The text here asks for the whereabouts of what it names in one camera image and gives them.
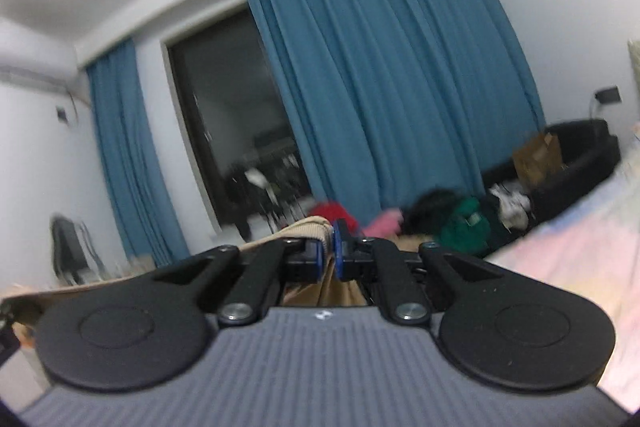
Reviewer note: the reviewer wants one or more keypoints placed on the white garment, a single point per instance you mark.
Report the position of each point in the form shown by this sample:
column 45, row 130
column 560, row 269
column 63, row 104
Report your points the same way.
column 511, row 204

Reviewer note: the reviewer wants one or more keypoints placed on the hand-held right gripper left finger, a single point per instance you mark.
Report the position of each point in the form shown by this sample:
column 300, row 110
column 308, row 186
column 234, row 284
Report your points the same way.
column 314, row 258

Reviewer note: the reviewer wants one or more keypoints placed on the tan pants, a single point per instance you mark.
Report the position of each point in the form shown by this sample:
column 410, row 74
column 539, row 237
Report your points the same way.
column 310, row 231

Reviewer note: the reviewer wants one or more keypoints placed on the wide blue curtain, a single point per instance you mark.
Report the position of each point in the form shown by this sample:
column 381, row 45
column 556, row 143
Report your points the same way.
column 395, row 72

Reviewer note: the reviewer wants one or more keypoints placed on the black sofa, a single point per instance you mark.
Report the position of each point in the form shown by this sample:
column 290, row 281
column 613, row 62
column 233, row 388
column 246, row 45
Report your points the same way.
column 575, row 167

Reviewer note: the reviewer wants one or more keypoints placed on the grey chair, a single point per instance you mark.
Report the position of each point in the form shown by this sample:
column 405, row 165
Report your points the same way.
column 72, row 249

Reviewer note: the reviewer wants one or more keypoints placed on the pastel bed sheet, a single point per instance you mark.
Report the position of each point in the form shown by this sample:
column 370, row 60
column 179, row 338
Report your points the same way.
column 575, row 252

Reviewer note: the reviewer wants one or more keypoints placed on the green garment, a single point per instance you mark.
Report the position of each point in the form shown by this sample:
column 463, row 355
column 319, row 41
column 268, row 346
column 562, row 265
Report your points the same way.
column 467, row 222

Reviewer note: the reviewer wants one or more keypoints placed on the black wall charger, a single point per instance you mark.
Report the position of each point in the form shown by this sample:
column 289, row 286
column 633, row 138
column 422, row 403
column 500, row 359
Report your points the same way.
column 607, row 96

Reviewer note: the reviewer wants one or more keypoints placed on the white air conditioner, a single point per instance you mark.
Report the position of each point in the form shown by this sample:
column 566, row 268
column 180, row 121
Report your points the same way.
column 30, row 77

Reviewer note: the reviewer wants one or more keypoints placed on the red garment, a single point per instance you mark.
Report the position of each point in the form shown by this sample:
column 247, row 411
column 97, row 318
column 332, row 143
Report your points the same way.
column 331, row 211

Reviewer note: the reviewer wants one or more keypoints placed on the black garment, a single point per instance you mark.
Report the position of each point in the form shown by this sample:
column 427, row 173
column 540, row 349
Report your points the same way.
column 432, row 209

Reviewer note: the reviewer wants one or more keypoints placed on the cardboard box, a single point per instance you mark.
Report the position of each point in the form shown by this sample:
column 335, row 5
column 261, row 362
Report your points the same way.
column 539, row 159

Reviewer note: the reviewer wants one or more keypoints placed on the narrow blue curtain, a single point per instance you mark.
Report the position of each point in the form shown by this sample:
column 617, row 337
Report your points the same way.
column 127, row 157

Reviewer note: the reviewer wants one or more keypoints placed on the pink garment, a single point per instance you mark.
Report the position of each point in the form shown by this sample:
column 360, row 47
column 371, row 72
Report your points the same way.
column 384, row 222

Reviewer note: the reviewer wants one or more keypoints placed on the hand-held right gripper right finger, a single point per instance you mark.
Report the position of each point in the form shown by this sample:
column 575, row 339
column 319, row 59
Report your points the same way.
column 338, row 257

